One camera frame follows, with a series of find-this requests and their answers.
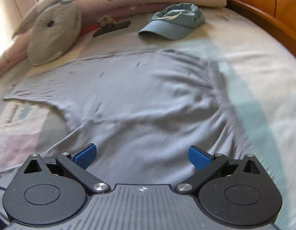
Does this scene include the pink folded quilt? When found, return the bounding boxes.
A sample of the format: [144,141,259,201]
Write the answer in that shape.
[0,0,227,76]

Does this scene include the grey cat face cushion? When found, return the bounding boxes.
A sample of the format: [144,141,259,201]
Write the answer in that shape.
[27,1,81,65]

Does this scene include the grey striped pants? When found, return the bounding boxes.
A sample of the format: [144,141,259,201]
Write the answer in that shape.
[3,50,257,185]

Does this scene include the brown scrunchie hair tie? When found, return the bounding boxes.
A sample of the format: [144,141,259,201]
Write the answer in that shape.
[97,15,116,28]

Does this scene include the black phone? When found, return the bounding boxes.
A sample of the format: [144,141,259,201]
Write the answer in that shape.
[93,21,131,37]

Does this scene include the wooden headboard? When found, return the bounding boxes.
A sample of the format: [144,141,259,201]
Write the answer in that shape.
[227,0,296,57]

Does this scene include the blue baseball cap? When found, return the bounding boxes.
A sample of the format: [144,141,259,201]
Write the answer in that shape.
[139,3,206,40]

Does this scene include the grey patterned pillow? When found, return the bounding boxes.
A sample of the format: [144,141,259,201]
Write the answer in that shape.
[11,0,61,38]

